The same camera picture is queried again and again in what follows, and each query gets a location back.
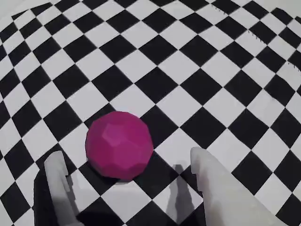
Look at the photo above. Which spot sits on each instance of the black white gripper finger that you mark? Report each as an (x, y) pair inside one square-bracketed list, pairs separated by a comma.
[(58, 193)]

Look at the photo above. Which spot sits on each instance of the pink faceted ball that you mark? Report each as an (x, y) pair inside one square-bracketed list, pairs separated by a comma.
[(120, 146)]

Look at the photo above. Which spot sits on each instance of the black white checkered mat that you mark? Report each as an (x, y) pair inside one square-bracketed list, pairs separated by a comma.
[(188, 70)]

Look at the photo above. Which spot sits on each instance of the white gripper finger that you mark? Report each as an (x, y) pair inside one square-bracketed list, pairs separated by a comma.
[(223, 197)]

